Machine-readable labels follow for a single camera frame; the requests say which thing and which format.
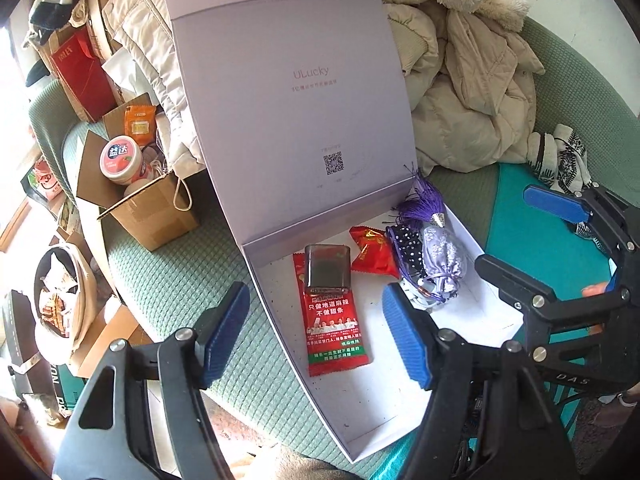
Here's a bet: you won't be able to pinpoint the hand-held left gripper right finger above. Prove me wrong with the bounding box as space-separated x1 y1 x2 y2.
381 282 593 480

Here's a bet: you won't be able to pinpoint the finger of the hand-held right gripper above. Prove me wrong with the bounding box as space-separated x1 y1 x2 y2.
523 184 640 262
474 254 557 319

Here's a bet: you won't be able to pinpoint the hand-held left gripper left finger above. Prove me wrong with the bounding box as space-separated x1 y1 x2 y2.
52 281 251 480

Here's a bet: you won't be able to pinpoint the lavender sachet with purple tassel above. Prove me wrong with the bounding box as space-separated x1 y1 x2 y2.
385 160 468 303

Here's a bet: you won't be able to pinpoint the red snack packet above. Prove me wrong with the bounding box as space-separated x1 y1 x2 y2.
292 252 373 377

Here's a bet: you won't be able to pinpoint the small red packet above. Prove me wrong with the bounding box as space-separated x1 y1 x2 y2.
349 226 401 277

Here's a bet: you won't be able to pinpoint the polka dot scrunchie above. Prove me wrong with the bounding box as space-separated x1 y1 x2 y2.
385 225 431 278

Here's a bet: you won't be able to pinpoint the grey metal tin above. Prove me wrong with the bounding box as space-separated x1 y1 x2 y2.
304 243 351 297

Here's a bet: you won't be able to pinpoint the lavender gift box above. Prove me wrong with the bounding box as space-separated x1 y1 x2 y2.
160 0 526 463

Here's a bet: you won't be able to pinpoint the black white patterned socks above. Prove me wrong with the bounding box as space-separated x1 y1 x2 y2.
525 122 606 243

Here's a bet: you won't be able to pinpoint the white shoe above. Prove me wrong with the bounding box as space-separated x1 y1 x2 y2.
597 375 640 408

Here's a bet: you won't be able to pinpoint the green sofa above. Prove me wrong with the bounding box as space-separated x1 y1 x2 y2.
27 15 640 480

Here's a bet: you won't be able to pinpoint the flat cardboard box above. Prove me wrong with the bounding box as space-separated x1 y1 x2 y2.
67 302 146 376

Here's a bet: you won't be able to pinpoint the beige puffer jacket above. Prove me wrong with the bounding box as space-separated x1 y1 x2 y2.
382 0 538 176

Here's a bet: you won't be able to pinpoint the open cardboard box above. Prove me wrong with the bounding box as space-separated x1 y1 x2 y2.
75 92 201 252

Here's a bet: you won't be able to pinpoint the trash bin with white bag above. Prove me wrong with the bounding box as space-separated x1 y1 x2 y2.
34 242 101 368

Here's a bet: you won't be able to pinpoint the dark green box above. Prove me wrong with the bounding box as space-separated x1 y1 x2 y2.
42 360 88 413

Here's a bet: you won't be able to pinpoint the black case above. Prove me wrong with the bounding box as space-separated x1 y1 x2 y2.
0 287 56 401

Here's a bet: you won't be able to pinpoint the pink lid gum jar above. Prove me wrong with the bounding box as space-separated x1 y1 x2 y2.
100 136 156 186

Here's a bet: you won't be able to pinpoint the orange packet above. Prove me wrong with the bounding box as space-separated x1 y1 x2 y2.
123 104 157 146

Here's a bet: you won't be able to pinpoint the red printed packet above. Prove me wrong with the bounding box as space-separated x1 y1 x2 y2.
29 155 66 201

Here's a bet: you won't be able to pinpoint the white paper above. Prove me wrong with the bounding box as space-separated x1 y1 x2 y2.
101 50 143 98

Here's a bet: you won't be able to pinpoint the red box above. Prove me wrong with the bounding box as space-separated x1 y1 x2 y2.
47 27 118 123

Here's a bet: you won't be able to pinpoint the cream quilted coat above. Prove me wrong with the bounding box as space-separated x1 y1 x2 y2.
102 0 211 173

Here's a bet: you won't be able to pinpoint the brown cardboard box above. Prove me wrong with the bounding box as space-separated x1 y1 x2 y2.
85 0 133 66

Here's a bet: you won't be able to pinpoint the cream rope handle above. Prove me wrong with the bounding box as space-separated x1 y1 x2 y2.
172 172 194 212

